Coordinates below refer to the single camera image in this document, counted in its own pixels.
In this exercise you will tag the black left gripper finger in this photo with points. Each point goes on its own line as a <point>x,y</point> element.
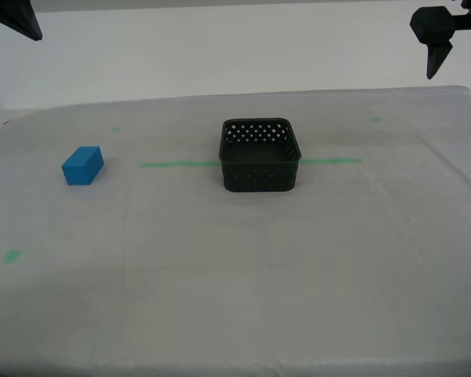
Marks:
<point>15,15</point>

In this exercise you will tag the long green tape strip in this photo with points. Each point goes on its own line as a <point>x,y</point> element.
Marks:
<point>172,164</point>

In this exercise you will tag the white woven table cloth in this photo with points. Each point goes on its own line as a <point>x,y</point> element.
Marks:
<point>235,255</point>

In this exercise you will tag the blue rectangular block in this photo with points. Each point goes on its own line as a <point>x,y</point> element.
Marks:
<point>80,169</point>

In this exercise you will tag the black perforated plastic basket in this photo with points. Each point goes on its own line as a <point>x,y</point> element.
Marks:
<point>259,176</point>

